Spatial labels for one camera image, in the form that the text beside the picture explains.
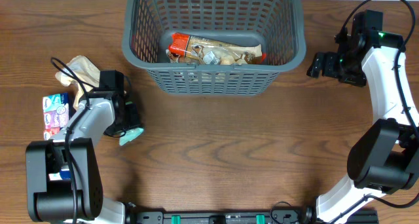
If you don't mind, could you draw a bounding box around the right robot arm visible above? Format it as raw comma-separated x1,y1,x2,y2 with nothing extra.
299,29,418,223

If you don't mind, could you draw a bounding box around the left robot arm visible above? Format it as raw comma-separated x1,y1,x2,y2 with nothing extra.
26,88,137,223

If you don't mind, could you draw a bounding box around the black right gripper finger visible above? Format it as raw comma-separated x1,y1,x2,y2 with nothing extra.
322,52,339,78
306,52,325,78

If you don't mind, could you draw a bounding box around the crumpled beige paper pouch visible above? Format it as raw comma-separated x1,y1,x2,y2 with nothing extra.
55,55,100,109

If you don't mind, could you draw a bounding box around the white brown cookie bag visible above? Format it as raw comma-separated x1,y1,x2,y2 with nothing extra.
166,49,184,64

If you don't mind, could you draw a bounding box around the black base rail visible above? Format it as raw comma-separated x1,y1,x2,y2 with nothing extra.
124,200,380,224

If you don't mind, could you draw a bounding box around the orange gold biscuit packet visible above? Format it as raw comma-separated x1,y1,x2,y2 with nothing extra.
167,32,268,66

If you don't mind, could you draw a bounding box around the teal flushable wipes packet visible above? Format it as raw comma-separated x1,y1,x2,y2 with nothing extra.
119,128,144,146

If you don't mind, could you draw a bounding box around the Kleenex tissue multipack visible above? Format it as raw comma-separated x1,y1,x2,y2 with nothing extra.
42,93,71,140

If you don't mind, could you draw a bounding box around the grey plastic lattice basket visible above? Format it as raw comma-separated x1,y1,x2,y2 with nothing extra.
122,0,306,96

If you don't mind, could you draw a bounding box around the white brown snack bag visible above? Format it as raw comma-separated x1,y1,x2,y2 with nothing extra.
186,45,266,65

